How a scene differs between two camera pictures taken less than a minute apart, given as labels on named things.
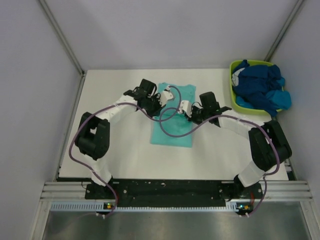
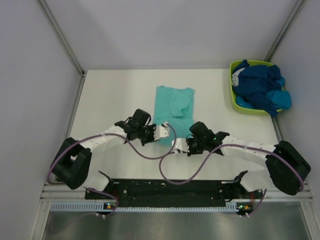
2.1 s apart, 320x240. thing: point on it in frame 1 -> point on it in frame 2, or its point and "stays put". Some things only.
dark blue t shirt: x=255 y=81 stays put
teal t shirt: x=172 y=128 stays put
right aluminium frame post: x=284 y=30 stays put
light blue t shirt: x=281 y=99 stays put
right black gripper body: x=198 y=114 -> x=196 y=146
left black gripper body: x=153 y=105 -> x=146 y=134
